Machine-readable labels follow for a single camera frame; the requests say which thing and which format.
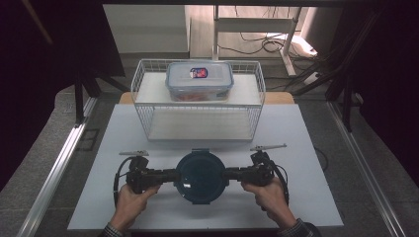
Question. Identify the wooden table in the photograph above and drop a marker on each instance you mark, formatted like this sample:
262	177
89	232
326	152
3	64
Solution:
280	97

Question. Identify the aluminium rail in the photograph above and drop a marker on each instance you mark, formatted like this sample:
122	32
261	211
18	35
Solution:
56	171
365	171

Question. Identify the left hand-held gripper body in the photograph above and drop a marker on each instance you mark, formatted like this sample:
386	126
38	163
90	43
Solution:
143	176

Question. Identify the person's right hand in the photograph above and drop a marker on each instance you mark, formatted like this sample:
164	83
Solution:
270	201

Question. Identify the white metal frame stand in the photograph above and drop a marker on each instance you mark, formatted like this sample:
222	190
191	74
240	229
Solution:
253	24

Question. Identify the black metal stand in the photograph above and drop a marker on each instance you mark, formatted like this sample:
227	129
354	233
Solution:
346	112

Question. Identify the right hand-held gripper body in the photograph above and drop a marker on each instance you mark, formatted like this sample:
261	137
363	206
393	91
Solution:
258	173

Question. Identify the clear rectangular lidded container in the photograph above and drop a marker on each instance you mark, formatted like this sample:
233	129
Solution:
212	82

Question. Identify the white cabinet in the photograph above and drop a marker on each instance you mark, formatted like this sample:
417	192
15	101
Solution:
148	29

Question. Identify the black tripod stand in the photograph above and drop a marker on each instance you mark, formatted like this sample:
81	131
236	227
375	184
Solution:
79	98

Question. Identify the person's left hand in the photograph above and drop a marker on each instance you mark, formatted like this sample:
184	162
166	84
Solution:
130	205

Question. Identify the dark curtain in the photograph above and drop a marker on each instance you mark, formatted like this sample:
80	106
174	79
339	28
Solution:
33	82
395	82

